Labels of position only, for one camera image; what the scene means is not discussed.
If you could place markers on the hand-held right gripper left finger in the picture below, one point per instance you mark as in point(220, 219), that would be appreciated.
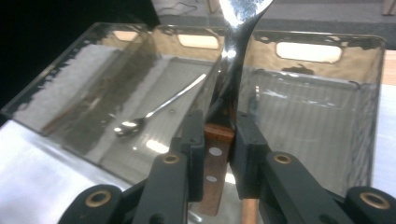
point(194, 161)

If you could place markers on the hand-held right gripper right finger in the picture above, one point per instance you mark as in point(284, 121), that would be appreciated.
point(249, 161)

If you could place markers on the brown wooden chopstick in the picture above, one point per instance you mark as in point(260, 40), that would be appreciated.
point(71, 115)

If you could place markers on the smoky clear plastic bin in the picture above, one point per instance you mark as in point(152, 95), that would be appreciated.
point(155, 93)
point(62, 81)
point(311, 124)

